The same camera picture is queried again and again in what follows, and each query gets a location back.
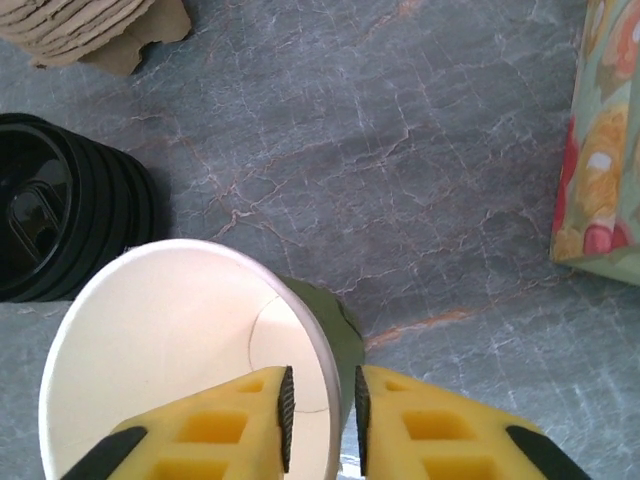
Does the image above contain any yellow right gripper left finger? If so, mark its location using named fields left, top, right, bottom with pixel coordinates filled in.
left=59, top=364, right=297, bottom=480

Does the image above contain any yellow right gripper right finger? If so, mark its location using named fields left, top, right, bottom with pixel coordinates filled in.
left=353, top=364, right=596, bottom=480

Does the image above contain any paper cup with green sleeve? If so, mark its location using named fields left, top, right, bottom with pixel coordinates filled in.
left=38, top=238, right=367, bottom=480

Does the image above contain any white paper bag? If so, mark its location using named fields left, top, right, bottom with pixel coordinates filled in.
left=548, top=0, right=640, bottom=286

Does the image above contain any black coffee cup lid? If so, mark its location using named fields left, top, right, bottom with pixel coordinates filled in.
left=0, top=112, right=162, bottom=304

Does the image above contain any stack of pulp cup carriers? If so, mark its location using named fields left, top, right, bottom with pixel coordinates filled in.
left=0, top=0, right=194, bottom=76

